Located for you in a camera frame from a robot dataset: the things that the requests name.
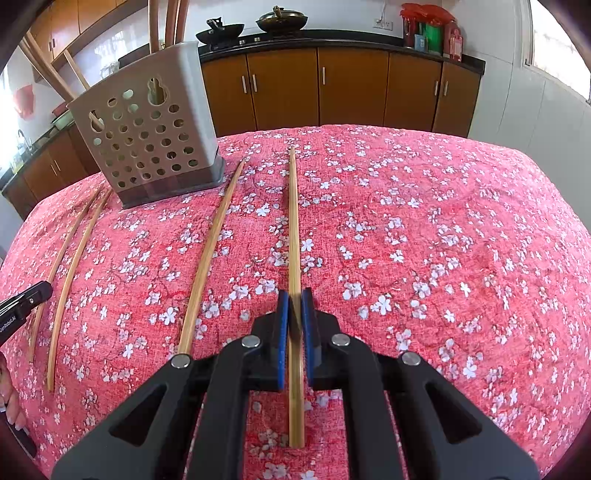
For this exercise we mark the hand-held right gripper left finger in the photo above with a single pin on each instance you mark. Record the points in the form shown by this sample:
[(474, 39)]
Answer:
[(282, 346)]

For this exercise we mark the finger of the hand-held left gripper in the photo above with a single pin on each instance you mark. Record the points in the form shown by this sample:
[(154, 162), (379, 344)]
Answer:
[(39, 293)]

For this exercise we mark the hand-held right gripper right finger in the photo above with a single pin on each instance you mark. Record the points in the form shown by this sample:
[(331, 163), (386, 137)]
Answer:
[(308, 346)]

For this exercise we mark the beige perforated utensil holder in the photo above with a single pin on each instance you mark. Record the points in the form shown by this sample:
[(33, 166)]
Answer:
[(152, 138)]

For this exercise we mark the person's left hand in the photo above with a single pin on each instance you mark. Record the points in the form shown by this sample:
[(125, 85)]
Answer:
[(11, 392)]

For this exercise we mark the metal faucet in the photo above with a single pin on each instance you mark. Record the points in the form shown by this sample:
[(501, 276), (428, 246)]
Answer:
[(21, 138)]

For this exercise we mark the red floral tablecloth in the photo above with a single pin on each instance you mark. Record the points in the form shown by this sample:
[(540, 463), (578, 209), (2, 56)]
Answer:
[(415, 230)]

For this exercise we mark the green basin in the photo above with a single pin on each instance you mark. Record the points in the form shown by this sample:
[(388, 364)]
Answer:
[(63, 120)]

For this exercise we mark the red bowl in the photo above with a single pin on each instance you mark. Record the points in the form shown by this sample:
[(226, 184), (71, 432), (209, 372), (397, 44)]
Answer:
[(61, 109)]

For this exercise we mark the hanging red plastic bag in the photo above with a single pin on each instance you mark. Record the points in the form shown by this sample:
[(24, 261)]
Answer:
[(24, 101)]

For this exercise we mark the wooden base cabinets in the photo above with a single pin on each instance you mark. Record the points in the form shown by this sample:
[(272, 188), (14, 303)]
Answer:
[(351, 87)]

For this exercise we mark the black gas stove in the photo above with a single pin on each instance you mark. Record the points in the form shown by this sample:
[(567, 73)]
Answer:
[(277, 39)]

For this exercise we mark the black kitchen countertop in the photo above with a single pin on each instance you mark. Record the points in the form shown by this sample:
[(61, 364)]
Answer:
[(360, 39)]

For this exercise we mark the black wok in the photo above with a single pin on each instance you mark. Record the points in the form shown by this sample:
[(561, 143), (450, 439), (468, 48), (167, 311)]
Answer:
[(220, 31)]

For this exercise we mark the small grey-blue box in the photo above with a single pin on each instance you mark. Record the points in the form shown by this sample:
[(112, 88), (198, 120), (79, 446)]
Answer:
[(420, 41)]

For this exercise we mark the black pot with lid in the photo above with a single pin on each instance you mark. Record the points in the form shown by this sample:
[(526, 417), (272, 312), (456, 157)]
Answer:
[(281, 21)]

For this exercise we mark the dark red container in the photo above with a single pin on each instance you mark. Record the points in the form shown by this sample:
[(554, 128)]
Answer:
[(410, 32)]

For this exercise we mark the green canister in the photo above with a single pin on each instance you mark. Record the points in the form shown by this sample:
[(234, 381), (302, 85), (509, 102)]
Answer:
[(434, 37)]

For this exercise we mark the tall red bottle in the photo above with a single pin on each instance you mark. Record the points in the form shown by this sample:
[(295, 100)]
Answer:
[(453, 42)]

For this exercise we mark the crumpled red plastic bag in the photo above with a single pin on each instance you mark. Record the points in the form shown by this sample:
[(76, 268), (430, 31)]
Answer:
[(427, 13)]

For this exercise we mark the large sliding window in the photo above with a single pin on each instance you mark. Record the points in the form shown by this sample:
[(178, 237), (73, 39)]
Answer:
[(561, 41)]

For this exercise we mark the wooden wall cabinets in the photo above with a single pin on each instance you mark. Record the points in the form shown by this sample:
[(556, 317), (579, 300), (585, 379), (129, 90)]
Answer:
[(69, 23)]

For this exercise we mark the white wall socket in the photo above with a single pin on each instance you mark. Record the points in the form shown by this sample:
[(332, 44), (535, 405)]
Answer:
[(383, 23)]

